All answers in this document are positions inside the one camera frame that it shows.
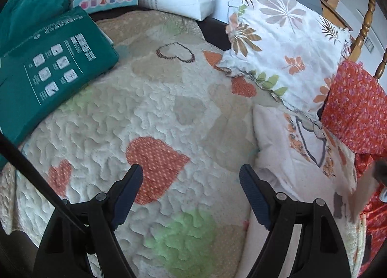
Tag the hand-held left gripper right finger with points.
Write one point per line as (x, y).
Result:
(257, 196)

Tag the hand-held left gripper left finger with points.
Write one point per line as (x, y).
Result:
(127, 199)

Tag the pale pink small garment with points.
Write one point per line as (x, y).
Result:
(287, 157)

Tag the heart patterned quilt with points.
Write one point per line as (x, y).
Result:
(121, 114)

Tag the red floral cloth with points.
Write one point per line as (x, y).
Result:
(353, 108)

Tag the green printed package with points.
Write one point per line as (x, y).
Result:
(54, 69)

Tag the white floral pillow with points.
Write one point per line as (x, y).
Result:
(281, 39)

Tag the colourful shapes toy box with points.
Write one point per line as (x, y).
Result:
(102, 1)

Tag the wooden headboard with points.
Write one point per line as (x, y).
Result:
(364, 27)

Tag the teal cloth bundle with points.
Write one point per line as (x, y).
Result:
(27, 15)

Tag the white wall switch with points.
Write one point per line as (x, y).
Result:
(369, 44)

